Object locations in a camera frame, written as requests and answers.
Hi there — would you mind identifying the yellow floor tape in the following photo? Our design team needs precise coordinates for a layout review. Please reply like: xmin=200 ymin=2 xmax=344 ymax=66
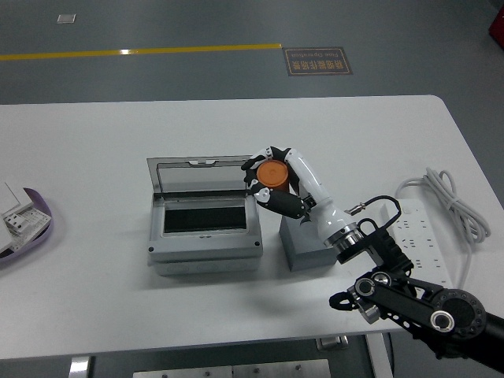
xmin=0 ymin=42 xmax=283 ymax=62

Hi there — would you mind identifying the red object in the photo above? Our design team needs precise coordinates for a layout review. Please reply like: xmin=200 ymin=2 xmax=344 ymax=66
xmin=487 ymin=7 xmax=504 ymax=40

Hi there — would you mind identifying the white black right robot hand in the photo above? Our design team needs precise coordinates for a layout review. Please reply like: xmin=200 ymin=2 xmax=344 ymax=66
xmin=240 ymin=145 xmax=358 ymax=247

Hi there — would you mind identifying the smoky transparent box lid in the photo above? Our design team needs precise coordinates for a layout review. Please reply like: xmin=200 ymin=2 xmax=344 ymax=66
xmin=146 ymin=154 xmax=257 ymax=196

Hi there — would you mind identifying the purple tray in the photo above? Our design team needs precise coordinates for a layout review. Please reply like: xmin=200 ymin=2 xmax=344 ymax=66
xmin=0 ymin=187 xmax=54 ymax=269

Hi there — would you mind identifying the brown floor sign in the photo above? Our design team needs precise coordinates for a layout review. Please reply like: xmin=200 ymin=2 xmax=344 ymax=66
xmin=282 ymin=46 xmax=354 ymax=76

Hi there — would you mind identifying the white terminal block part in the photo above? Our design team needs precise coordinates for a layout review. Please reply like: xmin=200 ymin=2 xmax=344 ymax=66
xmin=0 ymin=200 xmax=52 ymax=253

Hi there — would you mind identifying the orange cylinder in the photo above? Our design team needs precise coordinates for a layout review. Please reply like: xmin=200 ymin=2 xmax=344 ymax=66
xmin=255 ymin=160 xmax=291 ymax=189

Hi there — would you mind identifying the grey metal base plate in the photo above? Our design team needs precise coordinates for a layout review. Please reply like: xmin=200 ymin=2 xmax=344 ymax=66
xmin=132 ymin=358 xmax=331 ymax=378

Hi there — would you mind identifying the white power strip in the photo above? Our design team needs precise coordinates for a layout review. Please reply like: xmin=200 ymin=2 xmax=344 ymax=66
xmin=380 ymin=198 xmax=454 ymax=288

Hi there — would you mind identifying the white flat plate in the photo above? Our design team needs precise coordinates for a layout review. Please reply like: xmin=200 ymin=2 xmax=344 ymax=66
xmin=0 ymin=181 xmax=23 ymax=216

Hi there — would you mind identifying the white power cord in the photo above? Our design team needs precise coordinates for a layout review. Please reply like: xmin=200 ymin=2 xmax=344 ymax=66
xmin=395 ymin=167 xmax=491 ymax=288

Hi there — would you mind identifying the white table leg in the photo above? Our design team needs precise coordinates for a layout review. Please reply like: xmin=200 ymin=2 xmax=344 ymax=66
xmin=364 ymin=332 xmax=395 ymax=378
xmin=69 ymin=356 xmax=91 ymax=378

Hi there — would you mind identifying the metal table bracket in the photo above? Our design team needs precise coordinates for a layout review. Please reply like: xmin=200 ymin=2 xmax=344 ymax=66
xmin=317 ymin=335 xmax=350 ymax=350

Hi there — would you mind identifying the grey plastic junction box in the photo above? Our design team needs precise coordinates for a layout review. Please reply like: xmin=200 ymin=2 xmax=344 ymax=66
xmin=147 ymin=191 xmax=264 ymax=276

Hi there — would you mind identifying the grey cube with round hole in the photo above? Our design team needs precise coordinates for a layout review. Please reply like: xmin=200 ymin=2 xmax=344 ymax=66
xmin=278 ymin=214 xmax=339 ymax=272

